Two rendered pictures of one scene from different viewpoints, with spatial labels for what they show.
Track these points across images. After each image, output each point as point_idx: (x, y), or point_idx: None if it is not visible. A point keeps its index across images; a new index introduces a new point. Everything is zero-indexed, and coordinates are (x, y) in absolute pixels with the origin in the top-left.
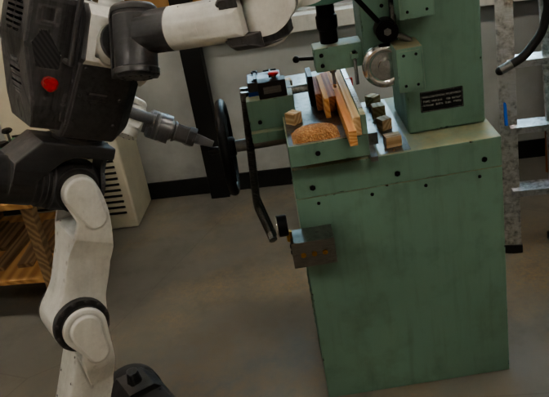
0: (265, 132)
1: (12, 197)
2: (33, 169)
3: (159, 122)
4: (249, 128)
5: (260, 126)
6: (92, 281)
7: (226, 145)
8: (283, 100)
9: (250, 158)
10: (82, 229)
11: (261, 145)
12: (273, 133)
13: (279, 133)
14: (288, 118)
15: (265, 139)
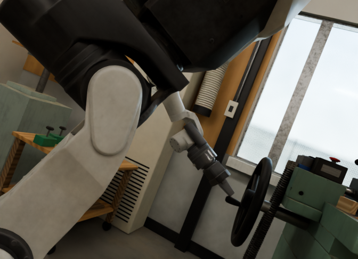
0: (303, 205)
1: (35, 33)
2: (85, 17)
3: (205, 150)
4: (282, 195)
5: (298, 196)
6: (45, 221)
7: (265, 191)
8: (335, 186)
9: (266, 221)
10: (83, 139)
11: (282, 217)
12: (309, 210)
13: (316, 214)
14: (344, 202)
15: (299, 211)
